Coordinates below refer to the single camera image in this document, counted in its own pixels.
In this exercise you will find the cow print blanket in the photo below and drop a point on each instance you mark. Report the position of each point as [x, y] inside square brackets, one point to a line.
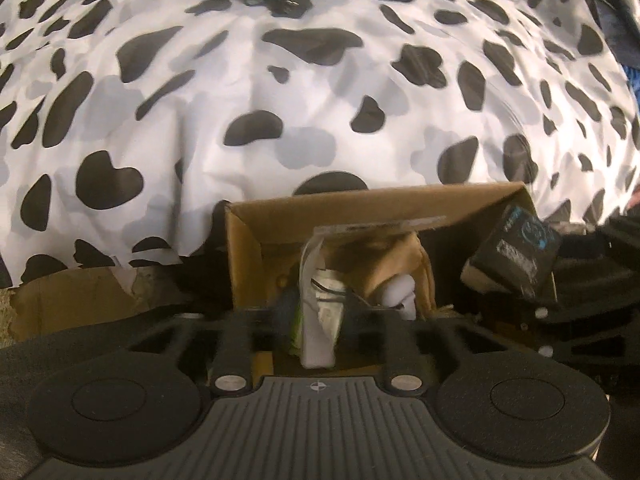
[200, 110]

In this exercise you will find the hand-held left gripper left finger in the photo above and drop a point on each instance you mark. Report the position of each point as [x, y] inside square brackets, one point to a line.
[235, 340]

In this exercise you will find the brown cardboard box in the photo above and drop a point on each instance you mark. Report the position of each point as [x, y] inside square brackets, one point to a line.
[246, 260]

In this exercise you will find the small black box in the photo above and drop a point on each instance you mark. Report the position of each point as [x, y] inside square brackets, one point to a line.
[515, 250]

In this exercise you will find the torn brown cardboard sheet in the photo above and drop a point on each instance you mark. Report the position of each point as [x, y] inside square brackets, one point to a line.
[75, 300]

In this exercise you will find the green snack packet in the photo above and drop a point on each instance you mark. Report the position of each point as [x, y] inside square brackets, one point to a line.
[331, 316]

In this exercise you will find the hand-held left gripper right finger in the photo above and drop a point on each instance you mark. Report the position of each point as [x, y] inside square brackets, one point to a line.
[400, 345]

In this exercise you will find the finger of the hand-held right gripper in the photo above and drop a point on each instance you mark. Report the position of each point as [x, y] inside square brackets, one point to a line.
[605, 240]
[590, 325]

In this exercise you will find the earbud case with grey cover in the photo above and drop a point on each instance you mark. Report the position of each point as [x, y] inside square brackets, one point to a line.
[401, 297]

